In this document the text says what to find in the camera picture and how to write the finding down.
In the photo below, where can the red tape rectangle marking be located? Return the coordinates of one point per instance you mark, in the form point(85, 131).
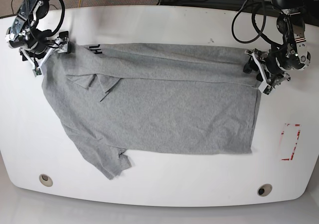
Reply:
point(288, 141)

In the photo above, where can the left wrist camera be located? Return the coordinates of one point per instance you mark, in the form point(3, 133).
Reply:
point(265, 89)

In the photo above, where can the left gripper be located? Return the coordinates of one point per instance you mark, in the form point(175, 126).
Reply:
point(266, 68)

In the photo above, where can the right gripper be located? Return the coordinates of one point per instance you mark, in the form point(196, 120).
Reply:
point(38, 58)

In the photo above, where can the right table cable grommet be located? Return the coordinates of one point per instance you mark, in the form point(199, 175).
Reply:
point(264, 190)

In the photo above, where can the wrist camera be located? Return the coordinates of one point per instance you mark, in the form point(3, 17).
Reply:
point(265, 89)
point(37, 72)

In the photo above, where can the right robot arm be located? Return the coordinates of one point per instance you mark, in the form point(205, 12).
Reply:
point(35, 46)

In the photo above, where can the table cable grommet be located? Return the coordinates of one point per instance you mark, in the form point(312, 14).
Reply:
point(264, 190)
point(45, 180)

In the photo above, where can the left table cable grommet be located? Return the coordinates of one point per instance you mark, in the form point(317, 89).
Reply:
point(45, 180)

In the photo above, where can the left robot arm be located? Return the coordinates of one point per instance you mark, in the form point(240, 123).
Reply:
point(292, 54)

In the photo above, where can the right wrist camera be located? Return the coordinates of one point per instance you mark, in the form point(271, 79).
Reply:
point(37, 72)

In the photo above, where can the grey t-shirt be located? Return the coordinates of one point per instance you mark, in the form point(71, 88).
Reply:
point(178, 99)

